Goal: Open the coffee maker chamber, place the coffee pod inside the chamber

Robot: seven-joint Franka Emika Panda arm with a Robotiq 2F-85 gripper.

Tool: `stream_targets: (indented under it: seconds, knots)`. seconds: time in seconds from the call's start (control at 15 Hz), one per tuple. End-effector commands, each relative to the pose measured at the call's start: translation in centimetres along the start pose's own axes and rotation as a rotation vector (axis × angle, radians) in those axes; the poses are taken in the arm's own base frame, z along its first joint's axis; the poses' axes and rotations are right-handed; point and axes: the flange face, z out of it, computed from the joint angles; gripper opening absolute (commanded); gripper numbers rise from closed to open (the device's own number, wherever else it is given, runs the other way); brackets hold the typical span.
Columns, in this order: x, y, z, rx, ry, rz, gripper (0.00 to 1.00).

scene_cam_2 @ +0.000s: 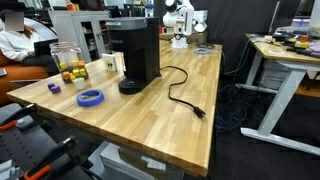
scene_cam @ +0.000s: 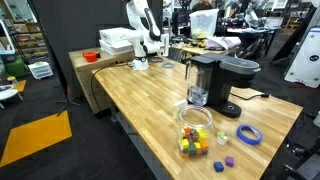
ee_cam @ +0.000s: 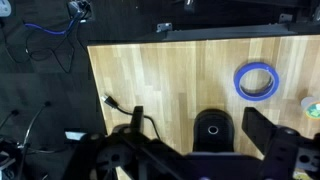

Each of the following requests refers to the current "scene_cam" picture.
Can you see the white drawer organizer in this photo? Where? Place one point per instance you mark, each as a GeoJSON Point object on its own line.
{"type": "Point", "coordinates": [40, 70]}

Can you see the blue masking tape roll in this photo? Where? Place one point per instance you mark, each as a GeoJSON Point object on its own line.
{"type": "Point", "coordinates": [248, 142]}

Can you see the white flat cardboard box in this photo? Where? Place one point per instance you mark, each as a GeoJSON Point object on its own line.
{"type": "Point", "coordinates": [115, 48]}
{"type": "Point", "coordinates": [115, 33]}

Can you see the cluttered wooden side table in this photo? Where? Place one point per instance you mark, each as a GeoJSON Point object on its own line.
{"type": "Point", "coordinates": [196, 50]}

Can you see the idle white robot arm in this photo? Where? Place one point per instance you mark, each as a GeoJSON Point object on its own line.
{"type": "Point", "coordinates": [143, 36]}

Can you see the blue cube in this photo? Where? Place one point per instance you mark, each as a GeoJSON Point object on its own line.
{"type": "Point", "coordinates": [218, 166]}

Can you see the white round side table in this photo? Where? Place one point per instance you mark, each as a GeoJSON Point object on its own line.
{"type": "Point", "coordinates": [8, 94]}

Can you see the black single-serve coffee maker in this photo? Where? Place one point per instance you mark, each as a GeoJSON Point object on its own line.
{"type": "Point", "coordinates": [220, 83]}

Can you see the grey metal table frame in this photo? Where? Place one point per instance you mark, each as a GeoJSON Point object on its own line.
{"type": "Point", "coordinates": [140, 146]}

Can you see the clear plastic storage bin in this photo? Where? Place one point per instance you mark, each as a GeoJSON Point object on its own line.
{"type": "Point", "coordinates": [203, 23]}

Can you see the glass jar of coloured cubes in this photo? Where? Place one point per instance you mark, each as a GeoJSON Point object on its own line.
{"type": "Point", "coordinates": [195, 140]}

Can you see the black backdrop curtain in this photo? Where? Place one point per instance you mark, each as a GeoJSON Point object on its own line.
{"type": "Point", "coordinates": [76, 23]}

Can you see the white coffee pod green lid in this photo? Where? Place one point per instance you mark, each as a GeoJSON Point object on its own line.
{"type": "Point", "coordinates": [222, 138]}

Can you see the person in dark shirt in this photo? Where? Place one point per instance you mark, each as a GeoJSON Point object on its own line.
{"type": "Point", "coordinates": [201, 6]}

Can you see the purple cube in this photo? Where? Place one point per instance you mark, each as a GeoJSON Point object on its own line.
{"type": "Point", "coordinates": [229, 161]}

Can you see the black tripod stand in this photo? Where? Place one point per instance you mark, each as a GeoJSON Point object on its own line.
{"type": "Point", "coordinates": [68, 100]}

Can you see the white panel with blue logo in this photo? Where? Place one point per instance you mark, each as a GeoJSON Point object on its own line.
{"type": "Point", "coordinates": [305, 66]}

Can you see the green storage bin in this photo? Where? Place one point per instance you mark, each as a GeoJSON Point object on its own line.
{"type": "Point", "coordinates": [15, 68]}

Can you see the wooden storage shelf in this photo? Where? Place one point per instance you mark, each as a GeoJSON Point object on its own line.
{"type": "Point", "coordinates": [30, 43]}

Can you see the pink cloth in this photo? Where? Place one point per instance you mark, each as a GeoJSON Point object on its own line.
{"type": "Point", "coordinates": [221, 42]}

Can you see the small jar with yellow lid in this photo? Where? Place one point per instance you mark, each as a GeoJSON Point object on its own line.
{"type": "Point", "coordinates": [12, 81]}

